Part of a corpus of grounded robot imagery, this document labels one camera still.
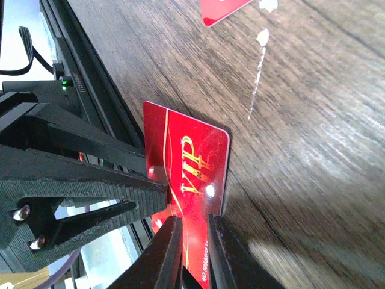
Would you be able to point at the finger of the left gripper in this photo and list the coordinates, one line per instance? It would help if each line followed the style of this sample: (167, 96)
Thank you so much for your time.
(52, 205)
(64, 130)

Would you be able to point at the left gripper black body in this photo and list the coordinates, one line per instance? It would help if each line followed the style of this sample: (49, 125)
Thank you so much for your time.
(19, 97)

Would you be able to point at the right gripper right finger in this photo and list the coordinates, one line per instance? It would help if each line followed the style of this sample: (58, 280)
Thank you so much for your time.
(231, 264)

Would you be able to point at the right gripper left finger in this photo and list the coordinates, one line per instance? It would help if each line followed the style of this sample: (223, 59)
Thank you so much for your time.
(160, 264)

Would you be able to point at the red VIP card overlapped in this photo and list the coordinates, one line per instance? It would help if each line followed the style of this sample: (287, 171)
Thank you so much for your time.
(191, 157)

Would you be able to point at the red card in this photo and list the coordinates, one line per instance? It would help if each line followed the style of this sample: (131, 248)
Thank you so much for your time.
(213, 11)

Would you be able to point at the black aluminium frame rail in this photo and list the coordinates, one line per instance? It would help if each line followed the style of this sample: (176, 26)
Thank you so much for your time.
(102, 104)

